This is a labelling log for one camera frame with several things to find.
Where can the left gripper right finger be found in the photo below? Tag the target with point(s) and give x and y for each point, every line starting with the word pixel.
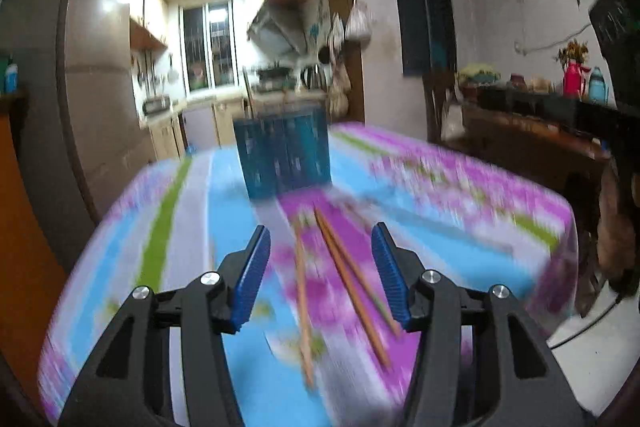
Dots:
pixel 481 360

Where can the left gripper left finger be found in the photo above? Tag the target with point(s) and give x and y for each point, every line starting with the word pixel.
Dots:
pixel 125 380

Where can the kitchen window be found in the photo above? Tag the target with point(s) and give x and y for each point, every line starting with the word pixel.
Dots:
pixel 208 47

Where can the person right hand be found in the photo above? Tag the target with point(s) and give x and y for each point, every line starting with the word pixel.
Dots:
pixel 615 247

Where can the red thermos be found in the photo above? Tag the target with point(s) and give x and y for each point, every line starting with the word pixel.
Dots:
pixel 575 80

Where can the orange wooden cabinet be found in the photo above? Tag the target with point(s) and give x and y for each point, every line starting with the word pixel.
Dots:
pixel 31 278

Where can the dark wooden side table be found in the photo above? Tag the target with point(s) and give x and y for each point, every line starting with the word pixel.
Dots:
pixel 557 142

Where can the wooden chair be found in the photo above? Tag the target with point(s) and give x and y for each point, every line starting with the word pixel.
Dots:
pixel 438 87

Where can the floral striped tablecloth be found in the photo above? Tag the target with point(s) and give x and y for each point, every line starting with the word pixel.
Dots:
pixel 317 351

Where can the white hanging plastic bag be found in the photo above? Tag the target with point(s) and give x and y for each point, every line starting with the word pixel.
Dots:
pixel 358 27

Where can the silver toaster oven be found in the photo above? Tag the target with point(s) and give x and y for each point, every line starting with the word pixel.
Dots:
pixel 156 104

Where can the blue perforated utensil holder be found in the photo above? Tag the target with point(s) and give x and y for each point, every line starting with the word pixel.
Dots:
pixel 285 151

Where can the steel electric kettle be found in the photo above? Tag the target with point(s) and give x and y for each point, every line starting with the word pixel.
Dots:
pixel 313 77

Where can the blue lidded jar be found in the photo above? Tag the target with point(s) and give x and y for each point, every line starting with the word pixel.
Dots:
pixel 10 79

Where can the black wok on stove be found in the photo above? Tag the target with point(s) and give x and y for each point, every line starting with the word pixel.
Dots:
pixel 275 78

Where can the steel range hood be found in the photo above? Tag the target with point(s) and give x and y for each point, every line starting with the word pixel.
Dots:
pixel 278 31

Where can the silver three-door refrigerator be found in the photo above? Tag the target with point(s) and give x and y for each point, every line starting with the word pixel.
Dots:
pixel 82 143

